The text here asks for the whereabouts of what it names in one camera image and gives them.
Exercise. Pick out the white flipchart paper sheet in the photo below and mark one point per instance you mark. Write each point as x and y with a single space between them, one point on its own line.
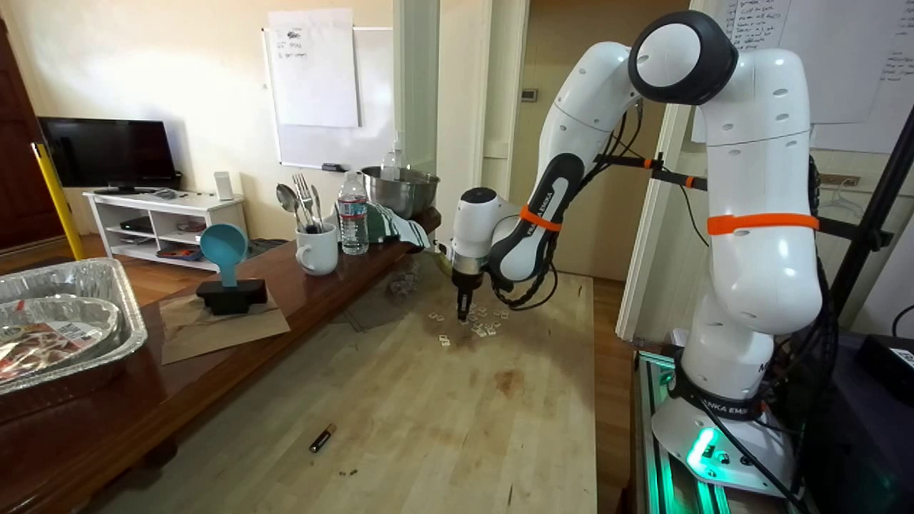
316 66

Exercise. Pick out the black flat screen television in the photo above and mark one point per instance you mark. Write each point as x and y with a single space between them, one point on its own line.
110 151

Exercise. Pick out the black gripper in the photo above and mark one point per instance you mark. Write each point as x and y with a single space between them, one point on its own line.
466 283

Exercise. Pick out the aluminium mounting frame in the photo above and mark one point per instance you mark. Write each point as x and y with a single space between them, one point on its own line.
657 475

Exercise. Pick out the white mug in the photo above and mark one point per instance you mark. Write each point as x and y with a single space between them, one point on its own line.
319 251

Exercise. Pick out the wall whiteboard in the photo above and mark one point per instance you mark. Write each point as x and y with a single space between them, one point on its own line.
374 94

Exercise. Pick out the white shelf unit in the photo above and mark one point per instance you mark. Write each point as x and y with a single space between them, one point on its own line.
172 223

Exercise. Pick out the whiteboard with handwriting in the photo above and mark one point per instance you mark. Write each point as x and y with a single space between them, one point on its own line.
857 57

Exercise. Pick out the clear plastic wrap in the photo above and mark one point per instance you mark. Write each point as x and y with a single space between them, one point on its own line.
403 281

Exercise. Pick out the black camera mount rod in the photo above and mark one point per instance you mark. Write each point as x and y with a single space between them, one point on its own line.
672 176

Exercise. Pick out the green striped white towel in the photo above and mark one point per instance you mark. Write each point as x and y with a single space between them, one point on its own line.
403 230

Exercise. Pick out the black marker pen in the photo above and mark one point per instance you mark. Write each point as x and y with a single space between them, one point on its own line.
322 437

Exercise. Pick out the brown wooden counter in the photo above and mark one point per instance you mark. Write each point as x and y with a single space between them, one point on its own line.
95 430

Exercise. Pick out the metal spoon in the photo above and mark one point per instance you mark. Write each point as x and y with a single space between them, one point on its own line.
287 198

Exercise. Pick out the teal plastic funnel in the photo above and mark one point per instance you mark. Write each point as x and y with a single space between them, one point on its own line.
223 248

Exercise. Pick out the small crumpled foil tray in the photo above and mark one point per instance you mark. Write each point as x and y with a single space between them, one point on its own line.
57 331

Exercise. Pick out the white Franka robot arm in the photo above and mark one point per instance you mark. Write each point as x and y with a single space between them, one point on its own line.
760 257

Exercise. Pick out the clear plastic water bottle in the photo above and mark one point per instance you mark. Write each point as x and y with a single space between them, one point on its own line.
353 218

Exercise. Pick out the black electronics box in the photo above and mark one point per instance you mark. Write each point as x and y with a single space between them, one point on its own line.
890 367

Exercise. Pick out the cream tile letter T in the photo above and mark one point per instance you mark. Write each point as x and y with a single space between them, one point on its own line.
443 337

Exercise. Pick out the small white box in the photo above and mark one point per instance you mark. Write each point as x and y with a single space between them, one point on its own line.
223 187

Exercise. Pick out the black base block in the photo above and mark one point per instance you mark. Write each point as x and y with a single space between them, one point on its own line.
232 298

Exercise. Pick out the steel mixing bowl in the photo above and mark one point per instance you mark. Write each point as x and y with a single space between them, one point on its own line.
403 193

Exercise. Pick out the large aluminium foil tray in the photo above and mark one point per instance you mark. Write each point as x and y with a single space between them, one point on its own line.
119 286

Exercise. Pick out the brown cardboard sheet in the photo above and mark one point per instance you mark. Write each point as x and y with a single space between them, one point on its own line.
219 331

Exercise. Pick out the clear pump dispenser bottle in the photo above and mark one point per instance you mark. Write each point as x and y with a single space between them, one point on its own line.
393 163

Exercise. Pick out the dark brown wooden cabinet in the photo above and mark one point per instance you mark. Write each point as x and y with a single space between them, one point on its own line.
19 173

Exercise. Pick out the dark blue cabinet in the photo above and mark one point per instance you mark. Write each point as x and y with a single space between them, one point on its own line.
857 458

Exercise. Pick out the yellow stick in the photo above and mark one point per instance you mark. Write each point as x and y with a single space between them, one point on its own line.
57 200

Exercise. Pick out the black tripod pole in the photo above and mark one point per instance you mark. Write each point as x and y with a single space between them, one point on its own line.
871 211

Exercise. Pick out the pale kitchen utensil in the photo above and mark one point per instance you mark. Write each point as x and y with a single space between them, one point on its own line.
310 200

